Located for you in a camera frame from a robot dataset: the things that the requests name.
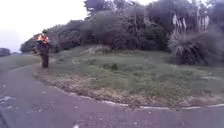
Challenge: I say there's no grey asphalt path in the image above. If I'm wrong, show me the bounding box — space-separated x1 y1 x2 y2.
0 59 224 128

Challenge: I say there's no wood of trees and bushes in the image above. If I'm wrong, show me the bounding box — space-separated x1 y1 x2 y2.
19 0 224 54

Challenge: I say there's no person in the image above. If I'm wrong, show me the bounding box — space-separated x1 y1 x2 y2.
32 28 52 70

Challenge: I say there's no grass area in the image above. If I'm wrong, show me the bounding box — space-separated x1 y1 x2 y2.
0 53 43 72
32 45 224 108

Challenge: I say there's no distant bush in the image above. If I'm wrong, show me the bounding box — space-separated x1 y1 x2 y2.
0 47 12 58

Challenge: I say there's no pampas grass bush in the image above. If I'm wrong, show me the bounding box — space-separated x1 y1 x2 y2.
167 12 224 67

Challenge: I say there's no pale concrete kerb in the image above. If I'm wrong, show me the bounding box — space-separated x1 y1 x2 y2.
33 71 224 111

